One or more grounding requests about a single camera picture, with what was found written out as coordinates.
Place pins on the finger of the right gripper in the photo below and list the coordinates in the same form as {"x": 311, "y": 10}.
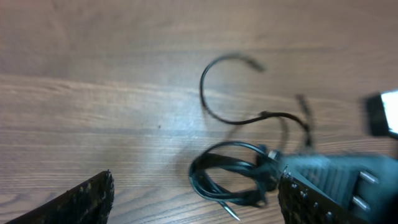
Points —
{"x": 364, "y": 184}

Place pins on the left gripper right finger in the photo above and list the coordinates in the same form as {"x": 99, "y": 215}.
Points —
{"x": 301, "y": 204}

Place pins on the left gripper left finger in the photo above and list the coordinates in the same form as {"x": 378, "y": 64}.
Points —
{"x": 88, "y": 203}

